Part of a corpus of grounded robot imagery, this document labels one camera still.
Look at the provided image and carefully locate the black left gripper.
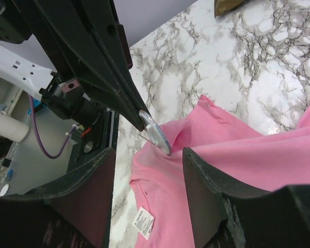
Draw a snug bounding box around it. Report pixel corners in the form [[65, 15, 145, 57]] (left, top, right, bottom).
[[13, 1, 148, 131]]

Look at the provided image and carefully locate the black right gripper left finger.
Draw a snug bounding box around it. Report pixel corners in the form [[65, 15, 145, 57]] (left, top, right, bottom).
[[0, 148, 116, 247]]

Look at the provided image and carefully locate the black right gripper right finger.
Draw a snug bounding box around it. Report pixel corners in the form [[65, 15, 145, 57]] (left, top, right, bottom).
[[182, 148, 310, 247]]

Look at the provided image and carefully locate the pink t-shirt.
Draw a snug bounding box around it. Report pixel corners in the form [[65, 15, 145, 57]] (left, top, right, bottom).
[[130, 96, 310, 247]]

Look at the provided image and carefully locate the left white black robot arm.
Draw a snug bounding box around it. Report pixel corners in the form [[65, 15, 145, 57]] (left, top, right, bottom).
[[0, 1, 147, 131]]

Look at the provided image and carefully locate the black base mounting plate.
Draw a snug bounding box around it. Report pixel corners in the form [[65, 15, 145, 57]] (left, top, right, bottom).
[[67, 108, 119, 173]]

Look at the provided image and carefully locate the blue chips bag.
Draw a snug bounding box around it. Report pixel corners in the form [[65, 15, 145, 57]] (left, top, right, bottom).
[[214, 0, 247, 18]]

